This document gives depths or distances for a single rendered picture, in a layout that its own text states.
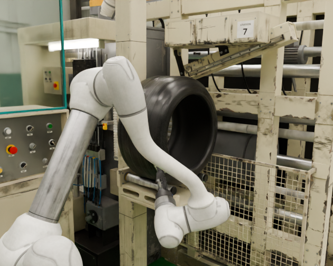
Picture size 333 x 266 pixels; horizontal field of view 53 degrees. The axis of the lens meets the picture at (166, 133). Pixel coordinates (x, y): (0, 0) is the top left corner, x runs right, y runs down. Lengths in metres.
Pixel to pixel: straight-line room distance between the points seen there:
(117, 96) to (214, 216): 0.56
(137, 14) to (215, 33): 0.44
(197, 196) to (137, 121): 0.36
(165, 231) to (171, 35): 1.20
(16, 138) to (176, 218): 1.06
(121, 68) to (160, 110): 0.54
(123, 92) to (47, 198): 0.42
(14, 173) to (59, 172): 0.88
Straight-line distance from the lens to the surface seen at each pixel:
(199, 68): 2.07
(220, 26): 1.86
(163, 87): 1.63
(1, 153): 1.96
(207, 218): 1.27
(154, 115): 1.56
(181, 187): 2.05
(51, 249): 0.99
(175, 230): 1.26
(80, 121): 1.17
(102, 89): 1.11
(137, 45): 1.94
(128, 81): 1.07
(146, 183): 1.80
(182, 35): 2.00
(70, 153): 1.16
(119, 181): 1.91
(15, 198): 2.00
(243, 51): 1.92
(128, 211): 2.10
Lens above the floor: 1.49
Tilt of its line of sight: 10 degrees down
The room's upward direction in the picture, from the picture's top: straight up
